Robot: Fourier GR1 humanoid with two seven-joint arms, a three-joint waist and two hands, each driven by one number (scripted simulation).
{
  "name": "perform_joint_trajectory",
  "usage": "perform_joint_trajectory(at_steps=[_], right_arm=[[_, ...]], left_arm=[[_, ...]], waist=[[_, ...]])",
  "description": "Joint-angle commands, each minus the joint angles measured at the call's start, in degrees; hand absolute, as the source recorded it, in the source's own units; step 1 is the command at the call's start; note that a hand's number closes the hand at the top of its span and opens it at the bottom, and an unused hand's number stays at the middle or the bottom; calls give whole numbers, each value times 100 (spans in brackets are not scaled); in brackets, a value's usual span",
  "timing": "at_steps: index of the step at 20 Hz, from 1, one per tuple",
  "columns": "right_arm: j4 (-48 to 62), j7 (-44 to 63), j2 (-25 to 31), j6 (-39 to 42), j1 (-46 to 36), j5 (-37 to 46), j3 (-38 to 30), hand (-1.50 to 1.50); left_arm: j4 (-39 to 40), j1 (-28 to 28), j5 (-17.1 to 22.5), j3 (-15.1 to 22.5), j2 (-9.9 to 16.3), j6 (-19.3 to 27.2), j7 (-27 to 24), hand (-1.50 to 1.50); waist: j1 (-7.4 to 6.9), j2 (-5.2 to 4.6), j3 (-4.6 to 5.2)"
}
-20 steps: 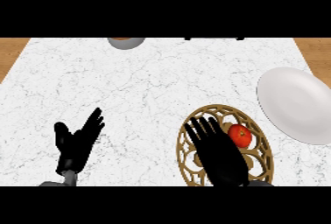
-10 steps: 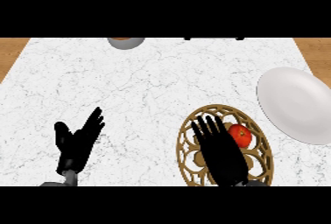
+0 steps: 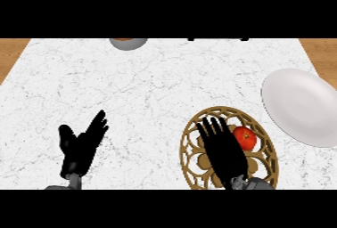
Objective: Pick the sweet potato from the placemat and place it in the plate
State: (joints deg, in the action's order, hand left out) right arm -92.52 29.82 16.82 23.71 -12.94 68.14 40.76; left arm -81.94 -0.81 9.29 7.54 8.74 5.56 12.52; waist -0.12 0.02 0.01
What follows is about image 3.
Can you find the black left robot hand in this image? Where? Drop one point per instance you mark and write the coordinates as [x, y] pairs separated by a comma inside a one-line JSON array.
[[81, 148]]

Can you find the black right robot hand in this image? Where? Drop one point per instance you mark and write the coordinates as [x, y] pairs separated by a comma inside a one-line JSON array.
[[225, 151]]

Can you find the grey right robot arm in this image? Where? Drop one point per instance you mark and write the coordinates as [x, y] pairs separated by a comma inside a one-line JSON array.
[[251, 183]]

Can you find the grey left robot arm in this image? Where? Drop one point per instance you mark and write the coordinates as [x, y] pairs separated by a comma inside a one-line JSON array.
[[70, 182]]

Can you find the orange-red sweet potato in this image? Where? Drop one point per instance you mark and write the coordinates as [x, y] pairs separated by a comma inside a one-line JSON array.
[[246, 138]]

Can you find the round gold openwork placemat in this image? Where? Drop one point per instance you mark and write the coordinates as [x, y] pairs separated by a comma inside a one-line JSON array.
[[193, 154]]

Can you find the white oval plate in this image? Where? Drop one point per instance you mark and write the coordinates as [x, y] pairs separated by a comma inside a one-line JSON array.
[[304, 107]]

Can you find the grey bowl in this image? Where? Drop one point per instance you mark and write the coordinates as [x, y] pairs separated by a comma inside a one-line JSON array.
[[128, 43]]

